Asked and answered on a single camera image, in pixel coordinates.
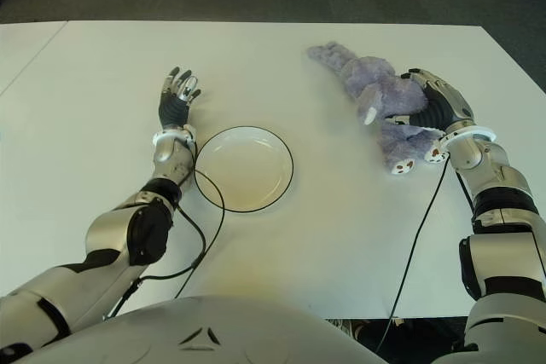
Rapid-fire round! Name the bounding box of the white plate with black rim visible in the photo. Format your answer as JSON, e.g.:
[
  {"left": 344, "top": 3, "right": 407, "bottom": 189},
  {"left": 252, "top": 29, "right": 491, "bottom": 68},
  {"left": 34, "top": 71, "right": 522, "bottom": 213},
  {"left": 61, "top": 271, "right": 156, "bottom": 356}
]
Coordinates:
[{"left": 194, "top": 125, "right": 295, "bottom": 213}]

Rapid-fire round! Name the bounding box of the short black left wrist cable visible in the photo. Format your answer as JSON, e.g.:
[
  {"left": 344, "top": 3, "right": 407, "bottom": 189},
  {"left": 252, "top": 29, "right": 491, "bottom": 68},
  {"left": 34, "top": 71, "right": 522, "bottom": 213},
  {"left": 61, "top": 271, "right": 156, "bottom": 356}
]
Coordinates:
[{"left": 102, "top": 205, "right": 208, "bottom": 321}]

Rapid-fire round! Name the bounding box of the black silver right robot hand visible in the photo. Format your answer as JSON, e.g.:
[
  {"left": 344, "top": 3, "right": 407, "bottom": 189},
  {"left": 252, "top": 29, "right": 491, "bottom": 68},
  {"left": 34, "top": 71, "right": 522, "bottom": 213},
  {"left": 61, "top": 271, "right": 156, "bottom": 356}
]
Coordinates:
[{"left": 385, "top": 67, "right": 475, "bottom": 133}]

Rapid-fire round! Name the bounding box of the short black wrist cable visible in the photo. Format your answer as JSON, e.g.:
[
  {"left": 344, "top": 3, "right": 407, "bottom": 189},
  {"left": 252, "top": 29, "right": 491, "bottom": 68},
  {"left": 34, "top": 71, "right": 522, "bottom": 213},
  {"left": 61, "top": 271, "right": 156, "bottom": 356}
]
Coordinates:
[
  {"left": 456, "top": 170, "right": 475, "bottom": 211},
  {"left": 102, "top": 205, "right": 208, "bottom": 321}
]

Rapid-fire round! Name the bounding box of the long black wrist cable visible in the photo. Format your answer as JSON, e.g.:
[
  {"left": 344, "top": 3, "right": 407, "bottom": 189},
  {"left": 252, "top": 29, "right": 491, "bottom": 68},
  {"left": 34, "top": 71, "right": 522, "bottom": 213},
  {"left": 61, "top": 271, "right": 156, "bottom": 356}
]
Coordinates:
[
  {"left": 374, "top": 158, "right": 449, "bottom": 356},
  {"left": 173, "top": 140, "right": 227, "bottom": 299}
]

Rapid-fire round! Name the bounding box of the silver robot torso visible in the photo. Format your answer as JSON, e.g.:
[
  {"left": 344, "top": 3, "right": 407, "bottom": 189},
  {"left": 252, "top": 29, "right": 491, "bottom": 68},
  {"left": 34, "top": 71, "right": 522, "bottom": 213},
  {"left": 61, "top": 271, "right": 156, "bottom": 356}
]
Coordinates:
[{"left": 25, "top": 295, "right": 372, "bottom": 364}]

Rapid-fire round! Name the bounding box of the short black right wrist cable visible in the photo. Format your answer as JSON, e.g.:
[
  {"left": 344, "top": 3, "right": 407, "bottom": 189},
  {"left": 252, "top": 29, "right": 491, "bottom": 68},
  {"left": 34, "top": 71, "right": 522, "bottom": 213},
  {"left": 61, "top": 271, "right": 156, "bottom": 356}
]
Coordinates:
[{"left": 456, "top": 170, "right": 475, "bottom": 211}]

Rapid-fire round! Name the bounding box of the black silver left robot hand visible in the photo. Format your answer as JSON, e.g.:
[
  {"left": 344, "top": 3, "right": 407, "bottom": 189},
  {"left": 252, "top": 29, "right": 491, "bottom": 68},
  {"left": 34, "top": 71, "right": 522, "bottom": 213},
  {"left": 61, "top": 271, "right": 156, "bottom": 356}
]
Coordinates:
[{"left": 158, "top": 66, "right": 203, "bottom": 129}]

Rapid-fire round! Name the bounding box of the purple plush bunny doll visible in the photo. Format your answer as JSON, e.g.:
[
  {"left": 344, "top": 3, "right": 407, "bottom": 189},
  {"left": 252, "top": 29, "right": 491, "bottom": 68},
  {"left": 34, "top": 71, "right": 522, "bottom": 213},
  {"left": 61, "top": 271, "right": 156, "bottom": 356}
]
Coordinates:
[{"left": 306, "top": 41, "right": 449, "bottom": 176}]

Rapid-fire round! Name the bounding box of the long black right wrist cable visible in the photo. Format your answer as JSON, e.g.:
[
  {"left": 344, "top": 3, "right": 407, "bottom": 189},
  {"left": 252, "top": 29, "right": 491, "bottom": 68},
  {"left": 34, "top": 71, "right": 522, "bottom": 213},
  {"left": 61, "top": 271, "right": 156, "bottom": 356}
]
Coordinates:
[{"left": 374, "top": 158, "right": 449, "bottom": 356}]

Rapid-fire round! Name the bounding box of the long black left wrist cable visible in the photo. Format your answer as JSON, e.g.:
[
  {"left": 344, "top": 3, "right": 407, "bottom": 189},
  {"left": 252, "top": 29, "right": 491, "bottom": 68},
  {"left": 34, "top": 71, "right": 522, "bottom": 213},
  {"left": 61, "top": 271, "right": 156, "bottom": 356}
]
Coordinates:
[{"left": 173, "top": 140, "right": 227, "bottom": 299}]

